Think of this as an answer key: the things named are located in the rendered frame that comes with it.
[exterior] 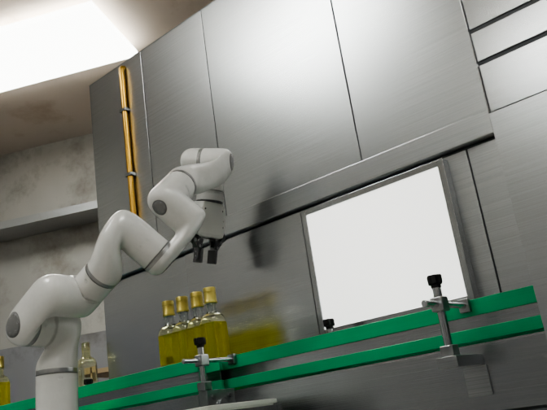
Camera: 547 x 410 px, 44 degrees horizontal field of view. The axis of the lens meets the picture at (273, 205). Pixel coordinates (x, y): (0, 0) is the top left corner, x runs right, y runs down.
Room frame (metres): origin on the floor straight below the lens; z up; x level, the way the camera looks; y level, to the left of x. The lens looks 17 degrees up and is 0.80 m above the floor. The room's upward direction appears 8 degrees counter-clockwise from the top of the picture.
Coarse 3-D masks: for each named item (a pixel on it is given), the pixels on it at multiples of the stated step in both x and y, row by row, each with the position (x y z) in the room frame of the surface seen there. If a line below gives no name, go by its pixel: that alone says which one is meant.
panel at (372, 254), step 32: (384, 192) 1.62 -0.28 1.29; (416, 192) 1.57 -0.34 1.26; (320, 224) 1.75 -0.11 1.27; (352, 224) 1.68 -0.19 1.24; (384, 224) 1.63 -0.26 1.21; (416, 224) 1.58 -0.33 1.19; (448, 224) 1.53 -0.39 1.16; (320, 256) 1.76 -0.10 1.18; (352, 256) 1.70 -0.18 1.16; (384, 256) 1.64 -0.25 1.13; (416, 256) 1.59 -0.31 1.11; (448, 256) 1.54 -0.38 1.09; (320, 288) 1.77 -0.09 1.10; (352, 288) 1.71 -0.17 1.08; (384, 288) 1.65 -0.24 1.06; (416, 288) 1.60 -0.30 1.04; (448, 288) 1.55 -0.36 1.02; (352, 320) 1.72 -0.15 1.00
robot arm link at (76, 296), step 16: (80, 272) 1.52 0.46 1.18; (32, 288) 1.50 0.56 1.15; (48, 288) 1.47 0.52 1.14; (64, 288) 1.48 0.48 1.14; (80, 288) 1.52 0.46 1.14; (96, 288) 1.51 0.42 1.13; (112, 288) 1.54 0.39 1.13; (16, 304) 1.54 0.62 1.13; (32, 304) 1.49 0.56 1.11; (48, 304) 1.47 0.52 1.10; (64, 304) 1.49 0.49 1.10; (80, 304) 1.52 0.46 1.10; (96, 304) 1.56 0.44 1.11; (16, 320) 1.52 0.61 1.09; (32, 320) 1.50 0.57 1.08; (16, 336) 1.53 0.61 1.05; (32, 336) 1.53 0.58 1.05
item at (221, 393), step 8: (200, 392) 1.67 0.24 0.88; (208, 392) 1.66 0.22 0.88; (216, 392) 1.68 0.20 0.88; (224, 392) 1.70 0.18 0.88; (232, 392) 1.72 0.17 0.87; (200, 400) 1.67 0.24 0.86; (208, 400) 1.66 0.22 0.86; (216, 400) 1.68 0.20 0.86; (224, 400) 1.69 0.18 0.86; (232, 400) 1.72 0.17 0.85
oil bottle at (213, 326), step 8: (208, 312) 1.83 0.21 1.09; (216, 312) 1.83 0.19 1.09; (200, 320) 1.84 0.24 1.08; (208, 320) 1.81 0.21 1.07; (216, 320) 1.81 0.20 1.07; (224, 320) 1.84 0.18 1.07; (200, 328) 1.83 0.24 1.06; (208, 328) 1.82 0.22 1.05; (216, 328) 1.81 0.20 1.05; (224, 328) 1.84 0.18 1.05; (208, 336) 1.82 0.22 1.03; (216, 336) 1.81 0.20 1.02; (224, 336) 1.83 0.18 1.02; (208, 344) 1.82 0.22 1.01; (216, 344) 1.81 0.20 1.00; (224, 344) 1.83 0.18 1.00; (208, 352) 1.82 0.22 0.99; (216, 352) 1.81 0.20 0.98; (224, 352) 1.83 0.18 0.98
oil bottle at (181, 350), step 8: (184, 320) 1.90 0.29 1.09; (176, 328) 1.90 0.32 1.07; (184, 328) 1.88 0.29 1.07; (176, 336) 1.90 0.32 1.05; (184, 336) 1.88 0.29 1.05; (176, 344) 1.90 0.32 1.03; (184, 344) 1.88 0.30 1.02; (176, 352) 1.90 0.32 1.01; (184, 352) 1.88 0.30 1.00; (176, 360) 1.91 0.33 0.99
